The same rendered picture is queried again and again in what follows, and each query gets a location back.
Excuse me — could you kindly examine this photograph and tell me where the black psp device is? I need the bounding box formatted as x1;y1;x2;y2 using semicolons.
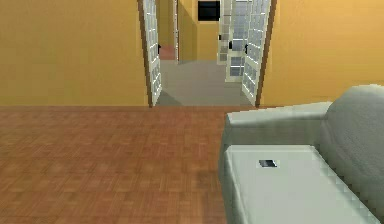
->
258;159;278;169

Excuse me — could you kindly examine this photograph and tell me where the pale grey sofa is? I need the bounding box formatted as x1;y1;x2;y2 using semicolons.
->
218;84;384;224

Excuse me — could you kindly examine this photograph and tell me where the white glass-paned room door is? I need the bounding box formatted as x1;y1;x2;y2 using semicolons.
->
142;0;163;107
217;0;253;83
241;0;272;106

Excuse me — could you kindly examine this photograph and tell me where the black framed wall picture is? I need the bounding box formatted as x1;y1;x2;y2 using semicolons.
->
197;0;221;22

